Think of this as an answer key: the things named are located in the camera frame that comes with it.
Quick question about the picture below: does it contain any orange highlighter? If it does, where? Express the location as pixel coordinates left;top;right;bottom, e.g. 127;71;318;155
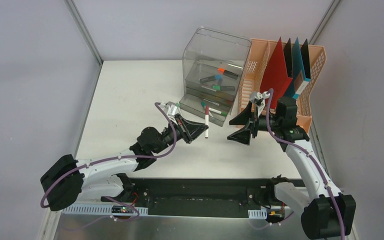
217;68;239;80

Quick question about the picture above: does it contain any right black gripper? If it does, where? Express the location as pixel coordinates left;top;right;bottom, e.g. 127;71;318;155
227;101;281;145

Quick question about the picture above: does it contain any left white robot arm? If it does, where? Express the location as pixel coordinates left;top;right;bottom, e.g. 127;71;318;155
40;114;209;211

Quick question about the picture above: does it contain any brown marker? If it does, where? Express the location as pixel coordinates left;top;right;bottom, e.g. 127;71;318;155
204;105;210;139

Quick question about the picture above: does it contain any teal notebook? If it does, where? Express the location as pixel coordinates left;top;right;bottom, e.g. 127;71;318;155
284;37;311;100

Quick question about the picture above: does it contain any peach file organizer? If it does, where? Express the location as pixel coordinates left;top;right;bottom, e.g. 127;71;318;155
237;38;327;133

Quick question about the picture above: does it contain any blue black marker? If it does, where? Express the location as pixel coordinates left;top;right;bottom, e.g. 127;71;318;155
199;74;223;84

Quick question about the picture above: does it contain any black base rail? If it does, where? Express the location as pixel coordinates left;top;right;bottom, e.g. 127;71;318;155
107;176;289;219

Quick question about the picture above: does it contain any red folder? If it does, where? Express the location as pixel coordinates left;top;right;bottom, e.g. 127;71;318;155
259;38;293;109

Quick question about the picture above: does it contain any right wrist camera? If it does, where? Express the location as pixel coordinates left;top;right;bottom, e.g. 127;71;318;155
249;91;271;117

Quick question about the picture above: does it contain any green highlighter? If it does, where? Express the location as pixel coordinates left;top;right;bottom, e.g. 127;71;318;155
212;85;236;91

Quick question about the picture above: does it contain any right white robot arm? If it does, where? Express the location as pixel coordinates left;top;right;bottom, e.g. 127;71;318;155
227;92;357;240

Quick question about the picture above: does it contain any clear grey drawer box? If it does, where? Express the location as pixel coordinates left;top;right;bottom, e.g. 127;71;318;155
179;26;252;127

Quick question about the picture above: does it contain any dark green cap marker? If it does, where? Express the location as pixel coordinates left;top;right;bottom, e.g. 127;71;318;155
208;107;227;116

